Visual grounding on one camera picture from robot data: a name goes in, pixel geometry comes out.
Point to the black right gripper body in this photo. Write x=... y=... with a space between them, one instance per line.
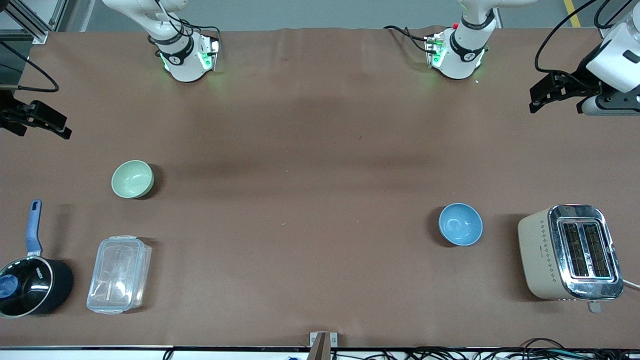
x=10 y=116

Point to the green bowl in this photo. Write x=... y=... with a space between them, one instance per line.
x=132 y=178

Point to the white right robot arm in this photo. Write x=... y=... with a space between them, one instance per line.
x=182 y=60

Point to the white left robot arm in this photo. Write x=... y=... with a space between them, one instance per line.
x=462 y=55

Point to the blue bowl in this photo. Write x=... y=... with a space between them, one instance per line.
x=460 y=224

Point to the beige chrome toaster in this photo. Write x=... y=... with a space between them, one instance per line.
x=565 y=252

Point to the clear plastic food container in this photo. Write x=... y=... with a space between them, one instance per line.
x=119 y=275

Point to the aluminium frame profile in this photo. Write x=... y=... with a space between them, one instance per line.
x=30 y=20

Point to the metal table edge bracket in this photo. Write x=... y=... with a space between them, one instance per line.
x=322 y=345

